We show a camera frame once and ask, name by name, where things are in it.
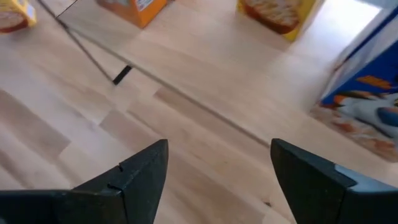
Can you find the wooden shelf with black frame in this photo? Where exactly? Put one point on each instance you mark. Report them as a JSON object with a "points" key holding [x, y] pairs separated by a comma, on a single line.
{"points": [[217, 62]]}

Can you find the yellow Corn Pops cereal box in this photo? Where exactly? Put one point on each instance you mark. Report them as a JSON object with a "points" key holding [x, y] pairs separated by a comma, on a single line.
{"points": [[276, 18], [15, 17]]}

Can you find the blue Frosted Flakes cereal box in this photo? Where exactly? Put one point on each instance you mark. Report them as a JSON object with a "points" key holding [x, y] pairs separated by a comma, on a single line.
{"points": [[367, 87]]}

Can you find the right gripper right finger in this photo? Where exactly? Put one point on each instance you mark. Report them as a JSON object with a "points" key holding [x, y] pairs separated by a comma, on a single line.
{"points": [[311, 193]]}

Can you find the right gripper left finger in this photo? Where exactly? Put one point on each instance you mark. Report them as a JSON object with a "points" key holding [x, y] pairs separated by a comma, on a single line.
{"points": [[124, 199]]}

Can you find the orange Mini-Wheats cereal box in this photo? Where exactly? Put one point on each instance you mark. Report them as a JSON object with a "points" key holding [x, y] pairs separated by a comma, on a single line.
{"points": [[133, 12]]}

